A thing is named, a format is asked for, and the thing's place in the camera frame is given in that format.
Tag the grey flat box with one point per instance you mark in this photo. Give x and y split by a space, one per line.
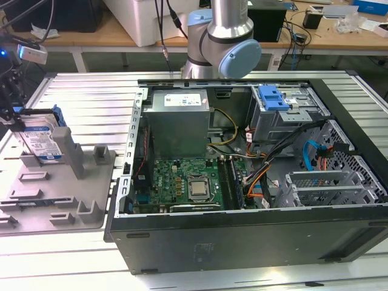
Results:
339 12

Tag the crumpled white paper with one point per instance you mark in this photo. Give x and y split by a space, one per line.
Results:
44 32

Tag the grey power supply unit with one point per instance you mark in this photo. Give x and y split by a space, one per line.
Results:
175 130

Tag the black RAM slot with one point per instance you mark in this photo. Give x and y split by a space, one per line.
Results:
223 182

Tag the grey plastic parts rack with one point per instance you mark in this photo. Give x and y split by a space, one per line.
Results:
60 188

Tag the black case fan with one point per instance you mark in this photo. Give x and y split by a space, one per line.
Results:
142 157

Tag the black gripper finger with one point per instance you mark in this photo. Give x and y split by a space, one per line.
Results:
17 122

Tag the grey metal drive cage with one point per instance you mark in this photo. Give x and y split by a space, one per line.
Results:
272 127

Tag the wooden desk white legs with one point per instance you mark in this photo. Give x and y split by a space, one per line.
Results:
91 38

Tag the white small carton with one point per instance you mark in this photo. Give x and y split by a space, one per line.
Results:
376 28

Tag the blue cardboard box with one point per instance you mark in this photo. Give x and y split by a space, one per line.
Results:
373 4

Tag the large black box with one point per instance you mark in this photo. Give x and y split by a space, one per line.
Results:
75 18

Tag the small black box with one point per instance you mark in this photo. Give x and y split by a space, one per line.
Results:
312 19

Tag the CPU socket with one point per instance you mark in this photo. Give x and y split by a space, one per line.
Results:
198 197

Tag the silver CPU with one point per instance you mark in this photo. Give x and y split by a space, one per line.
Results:
198 188

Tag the RAM stick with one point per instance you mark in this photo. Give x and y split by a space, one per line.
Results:
237 185
30 203

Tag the black PC case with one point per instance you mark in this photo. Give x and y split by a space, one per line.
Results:
242 242

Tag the green motherboard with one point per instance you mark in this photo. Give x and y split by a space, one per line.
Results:
169 182

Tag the black tower box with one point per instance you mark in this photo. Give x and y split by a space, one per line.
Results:
269 24

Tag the clear plastic bag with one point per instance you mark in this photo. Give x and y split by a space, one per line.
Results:
348 24

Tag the hard disk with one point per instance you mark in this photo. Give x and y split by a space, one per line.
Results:
39 142

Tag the white printer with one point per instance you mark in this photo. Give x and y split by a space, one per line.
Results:
136 18

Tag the blue plastic latch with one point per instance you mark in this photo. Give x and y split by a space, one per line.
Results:
272 97

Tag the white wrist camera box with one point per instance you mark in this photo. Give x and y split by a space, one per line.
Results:
31 54

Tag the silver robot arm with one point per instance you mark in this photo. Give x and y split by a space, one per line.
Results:
230 18

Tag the metal disk bay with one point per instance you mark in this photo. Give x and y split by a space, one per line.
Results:
327 190

